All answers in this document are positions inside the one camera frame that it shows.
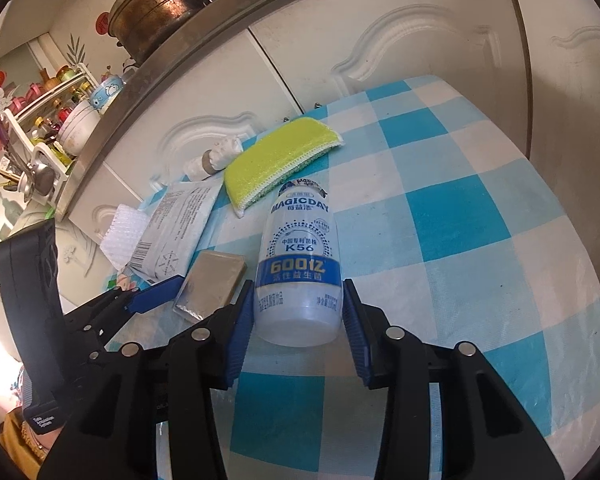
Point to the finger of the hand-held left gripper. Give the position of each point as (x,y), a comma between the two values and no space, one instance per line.
(152,296)
(95,342)

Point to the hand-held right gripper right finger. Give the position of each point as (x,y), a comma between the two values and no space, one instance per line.
(357,337)

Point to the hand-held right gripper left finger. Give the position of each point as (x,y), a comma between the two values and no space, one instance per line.
(240,332)

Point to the grey rectangular block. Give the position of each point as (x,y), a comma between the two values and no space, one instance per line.
(210,285)

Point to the white bottle blue label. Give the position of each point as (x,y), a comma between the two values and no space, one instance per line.
(300,260)

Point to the person's left forearm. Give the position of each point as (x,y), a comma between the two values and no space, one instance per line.
(15,435)

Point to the white floral door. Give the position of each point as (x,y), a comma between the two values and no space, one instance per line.
(75,255)

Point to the white paper packet with barcode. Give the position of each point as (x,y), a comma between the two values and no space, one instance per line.
(175,230)

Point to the metal ladle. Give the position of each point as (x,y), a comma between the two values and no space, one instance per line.
(37,182)

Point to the white paper roll grey tape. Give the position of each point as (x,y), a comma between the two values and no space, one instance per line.
(215,157)

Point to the white dish rack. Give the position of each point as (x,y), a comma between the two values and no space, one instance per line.
(45,155)

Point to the blue checked tablecloth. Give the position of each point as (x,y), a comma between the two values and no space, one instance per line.
(455,210)

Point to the yellow sponge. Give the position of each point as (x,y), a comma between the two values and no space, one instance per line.
(275,160)

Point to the white ceramic bowl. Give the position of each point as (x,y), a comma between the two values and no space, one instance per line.
(77,127)

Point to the blue cartoon cup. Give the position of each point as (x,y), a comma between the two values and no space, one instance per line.
(105,92)

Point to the dark metal pot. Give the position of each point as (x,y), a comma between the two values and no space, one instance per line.
(160,10)

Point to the white kitchen cabinet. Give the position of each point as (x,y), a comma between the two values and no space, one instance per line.
(380,35)

